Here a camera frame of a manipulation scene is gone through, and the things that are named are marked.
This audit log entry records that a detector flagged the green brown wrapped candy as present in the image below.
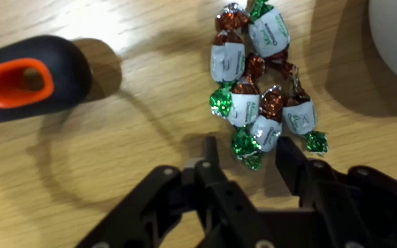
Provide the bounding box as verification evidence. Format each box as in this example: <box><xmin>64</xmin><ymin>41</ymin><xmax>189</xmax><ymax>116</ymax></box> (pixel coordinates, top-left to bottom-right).
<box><xmin>280</xmin><ymin>68</ymin><xmax>330</xmax><ymax>154</ymax></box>
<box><xmin>246</xmin><ymin>0</ymin><xmax>298</xmax><ymax>72</ymax></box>
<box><xmin>208</xmin><ymin>1</ymin><xmax>253</xmax><ymax>119</ymax></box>
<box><xmin>241</xmin><ymin>84</ymin><xmax>288</xmax><ymax>172</ymax></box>
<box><xmin>225</xmin><ymin>54</ymin><xmax>268</xmax><ymax>160</ymax></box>

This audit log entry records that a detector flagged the orange black tool handle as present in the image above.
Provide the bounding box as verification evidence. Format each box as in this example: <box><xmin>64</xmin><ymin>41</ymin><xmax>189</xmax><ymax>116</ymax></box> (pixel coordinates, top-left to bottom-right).
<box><xmin>0</xmin><ymin>35</ymin><xmax>94</xmax><ymax>128</ymax></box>

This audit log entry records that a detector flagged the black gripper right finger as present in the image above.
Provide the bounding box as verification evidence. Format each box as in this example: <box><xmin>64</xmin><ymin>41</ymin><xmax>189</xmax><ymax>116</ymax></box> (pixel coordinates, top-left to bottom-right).
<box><xmin>275</xmin><ymin>135</ymin><xmax>397</xmax><ymax>248</ymax></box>

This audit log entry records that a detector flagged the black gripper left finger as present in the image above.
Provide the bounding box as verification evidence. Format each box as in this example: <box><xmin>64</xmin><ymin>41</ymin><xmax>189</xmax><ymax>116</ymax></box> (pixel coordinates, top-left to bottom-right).
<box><xmin>75</xmin><ymin>135</ymin><xmax>273</xmax><ymax>248</ymax></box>

